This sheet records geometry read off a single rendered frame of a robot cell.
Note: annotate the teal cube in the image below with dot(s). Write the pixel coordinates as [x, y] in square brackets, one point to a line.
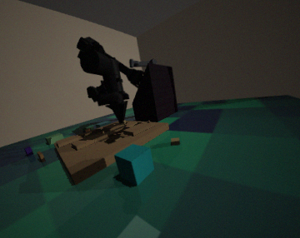
[134, 163]

